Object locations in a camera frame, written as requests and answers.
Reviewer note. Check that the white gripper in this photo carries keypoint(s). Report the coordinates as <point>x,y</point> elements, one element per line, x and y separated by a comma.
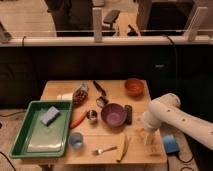
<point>150,124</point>

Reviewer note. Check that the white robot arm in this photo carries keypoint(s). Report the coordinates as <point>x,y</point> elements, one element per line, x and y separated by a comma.
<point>166,109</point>

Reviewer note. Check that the small metal cup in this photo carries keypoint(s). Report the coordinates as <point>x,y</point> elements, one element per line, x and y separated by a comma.
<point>92,116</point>

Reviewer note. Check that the blue plastic cup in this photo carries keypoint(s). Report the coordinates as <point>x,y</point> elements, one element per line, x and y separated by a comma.
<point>75,140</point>

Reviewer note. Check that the white cup on side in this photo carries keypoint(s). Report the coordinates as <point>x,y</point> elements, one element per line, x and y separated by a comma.
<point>66,96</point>

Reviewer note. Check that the blue tape roll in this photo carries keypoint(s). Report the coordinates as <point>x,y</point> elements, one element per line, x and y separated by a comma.
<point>170,144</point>

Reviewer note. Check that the yellow banana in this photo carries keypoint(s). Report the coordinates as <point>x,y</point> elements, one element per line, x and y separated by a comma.
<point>122,145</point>

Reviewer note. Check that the dark brown block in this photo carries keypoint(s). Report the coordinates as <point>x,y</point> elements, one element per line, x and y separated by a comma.
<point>128,110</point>

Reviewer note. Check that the purple bowl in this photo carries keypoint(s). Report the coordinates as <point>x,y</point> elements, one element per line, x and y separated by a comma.
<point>114,115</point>

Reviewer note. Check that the wooden table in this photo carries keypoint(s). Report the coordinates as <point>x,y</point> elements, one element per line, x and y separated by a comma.
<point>100,136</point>

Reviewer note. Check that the orange bowl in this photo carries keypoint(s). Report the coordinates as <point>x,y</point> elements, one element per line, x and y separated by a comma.
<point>134,87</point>

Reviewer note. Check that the metal fork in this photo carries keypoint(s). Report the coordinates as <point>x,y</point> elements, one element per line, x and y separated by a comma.
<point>101,151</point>

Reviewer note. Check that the orange carrot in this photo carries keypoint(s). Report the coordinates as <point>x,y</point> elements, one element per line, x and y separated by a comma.
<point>78,121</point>

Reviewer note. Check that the blue sponge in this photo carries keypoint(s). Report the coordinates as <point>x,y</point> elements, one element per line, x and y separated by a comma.
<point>49,115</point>

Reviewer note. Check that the green plastic tray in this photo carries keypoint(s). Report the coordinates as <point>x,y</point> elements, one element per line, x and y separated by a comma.
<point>36,140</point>

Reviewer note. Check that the black office chair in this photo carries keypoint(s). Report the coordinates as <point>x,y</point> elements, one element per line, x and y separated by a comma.
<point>109,20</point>

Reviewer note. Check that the black handled metal scoop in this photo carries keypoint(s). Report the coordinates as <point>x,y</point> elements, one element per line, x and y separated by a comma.
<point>102,99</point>

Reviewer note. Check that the white horizontal rail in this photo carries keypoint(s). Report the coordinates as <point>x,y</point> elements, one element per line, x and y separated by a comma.
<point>106,41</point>

